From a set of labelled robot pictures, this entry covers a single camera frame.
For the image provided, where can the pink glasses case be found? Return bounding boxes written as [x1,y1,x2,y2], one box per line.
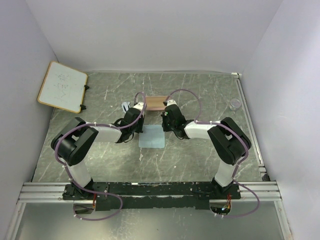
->
[145,96,167,111]

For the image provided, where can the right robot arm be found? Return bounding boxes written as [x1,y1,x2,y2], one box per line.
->
[161,100,252,199]

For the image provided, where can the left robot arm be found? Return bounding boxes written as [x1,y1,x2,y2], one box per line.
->
[50,102,145,200]

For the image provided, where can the white sunglasses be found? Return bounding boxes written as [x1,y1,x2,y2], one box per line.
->
[121,101,131,113]

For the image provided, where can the light blue cleaning cloth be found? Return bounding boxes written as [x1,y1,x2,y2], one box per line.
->
[138,124,165,149]

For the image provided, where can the clear plastic cup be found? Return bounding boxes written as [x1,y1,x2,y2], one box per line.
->
[229,98,242,111]

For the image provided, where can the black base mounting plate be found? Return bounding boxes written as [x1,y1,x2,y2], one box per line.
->
[62,181,241,211]

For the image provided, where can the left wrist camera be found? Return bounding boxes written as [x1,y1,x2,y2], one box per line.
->
[133,102,145,112]

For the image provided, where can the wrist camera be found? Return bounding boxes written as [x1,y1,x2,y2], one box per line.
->
[163,99,177,107]
[133,102,145,112]

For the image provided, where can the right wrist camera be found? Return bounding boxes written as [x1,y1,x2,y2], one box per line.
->
[163,99,177,107]

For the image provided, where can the small whiteboard orange frame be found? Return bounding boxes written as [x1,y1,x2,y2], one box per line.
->
[37,61,90,114]

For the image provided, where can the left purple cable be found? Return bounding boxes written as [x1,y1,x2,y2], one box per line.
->
[54,91,124,221]

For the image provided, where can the aluminium rail frame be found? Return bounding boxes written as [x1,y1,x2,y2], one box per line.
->
[7,72,293,240]

